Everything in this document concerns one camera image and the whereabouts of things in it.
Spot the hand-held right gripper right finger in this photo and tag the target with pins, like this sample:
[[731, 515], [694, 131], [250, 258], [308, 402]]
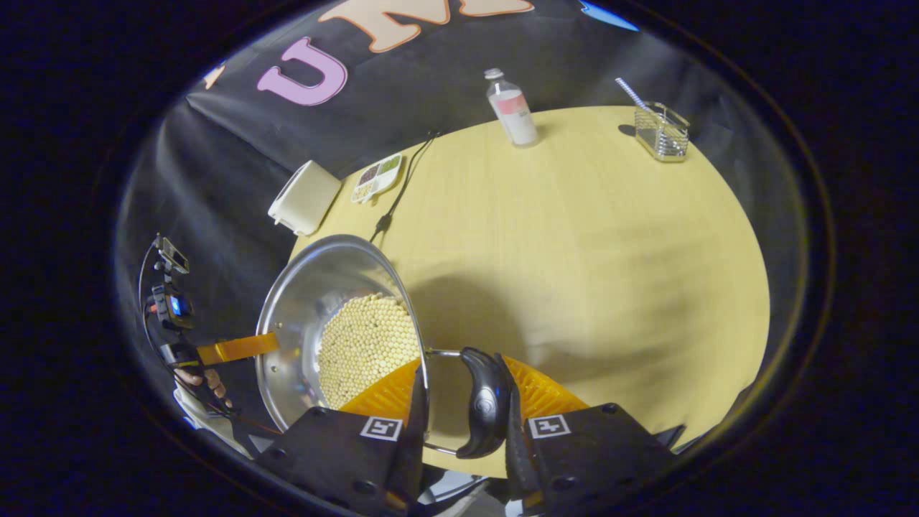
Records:
[[517, 459]]

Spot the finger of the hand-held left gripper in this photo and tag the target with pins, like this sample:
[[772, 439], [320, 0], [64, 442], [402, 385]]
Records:
[[237, 348]]

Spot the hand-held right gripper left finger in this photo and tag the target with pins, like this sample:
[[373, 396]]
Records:
[[413, 445]]

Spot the clear ribbed holder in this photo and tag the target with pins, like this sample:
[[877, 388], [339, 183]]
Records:
[[662, 133]]

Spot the cream white toaster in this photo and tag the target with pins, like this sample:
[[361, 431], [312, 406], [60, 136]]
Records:
[[305, 197]]

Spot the clear bottle with pink label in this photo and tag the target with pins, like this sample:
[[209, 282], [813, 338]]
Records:
[[515, 111]]

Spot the striped drinking straw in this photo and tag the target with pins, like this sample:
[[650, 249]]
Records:
[[630, 92]]

